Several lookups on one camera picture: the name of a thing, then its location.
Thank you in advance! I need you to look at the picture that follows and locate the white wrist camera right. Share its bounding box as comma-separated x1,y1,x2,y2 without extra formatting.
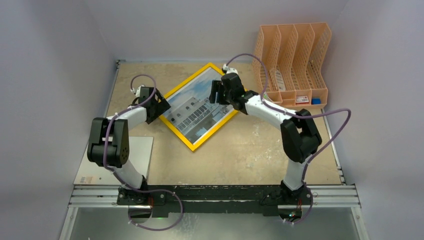
221,64,239,75

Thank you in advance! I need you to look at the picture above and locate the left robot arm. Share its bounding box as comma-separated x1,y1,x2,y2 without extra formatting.
87,85,171,205

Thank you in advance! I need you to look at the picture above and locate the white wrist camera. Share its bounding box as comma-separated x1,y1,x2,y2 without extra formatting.
130,84,145,97
221,64,239,75

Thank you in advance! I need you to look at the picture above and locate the building and sky photo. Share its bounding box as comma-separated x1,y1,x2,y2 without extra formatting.
163,67,234,145

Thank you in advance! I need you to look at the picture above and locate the clear acrylic sheet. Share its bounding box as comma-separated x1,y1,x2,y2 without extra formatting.
163,67,234,145

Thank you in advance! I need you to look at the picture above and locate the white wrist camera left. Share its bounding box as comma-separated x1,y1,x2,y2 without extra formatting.
130,84,145,97

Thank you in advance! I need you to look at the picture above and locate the red white small box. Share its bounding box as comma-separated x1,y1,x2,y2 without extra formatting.
295,95,310,105

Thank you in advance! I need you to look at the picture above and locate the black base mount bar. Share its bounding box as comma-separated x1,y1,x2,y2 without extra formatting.
116,184,313,219

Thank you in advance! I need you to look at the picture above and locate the blue small object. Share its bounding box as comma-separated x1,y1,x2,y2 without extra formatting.
311,98,322,105

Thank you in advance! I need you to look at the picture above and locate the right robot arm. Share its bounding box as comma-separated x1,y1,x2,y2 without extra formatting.
208,73,322,204

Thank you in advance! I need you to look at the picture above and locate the orange plastic file organizer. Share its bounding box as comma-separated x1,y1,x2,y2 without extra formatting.
252,22,332,110

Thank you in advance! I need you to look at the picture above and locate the white label card in organizer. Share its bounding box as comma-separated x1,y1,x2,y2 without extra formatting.
270,68,286,92

